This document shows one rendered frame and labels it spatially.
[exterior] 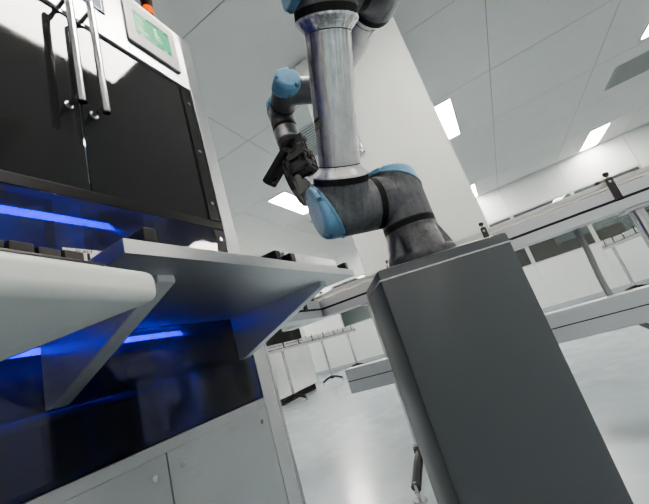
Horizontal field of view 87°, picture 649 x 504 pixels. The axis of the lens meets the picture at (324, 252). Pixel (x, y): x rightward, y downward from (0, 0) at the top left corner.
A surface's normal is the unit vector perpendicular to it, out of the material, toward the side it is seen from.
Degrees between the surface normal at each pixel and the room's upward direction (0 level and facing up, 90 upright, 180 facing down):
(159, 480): 90
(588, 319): 90
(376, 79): 90
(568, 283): 90
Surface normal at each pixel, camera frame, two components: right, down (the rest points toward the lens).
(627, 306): -0.47, -0.10
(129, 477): 0.84, -0.37
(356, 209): 0.36, 0.27
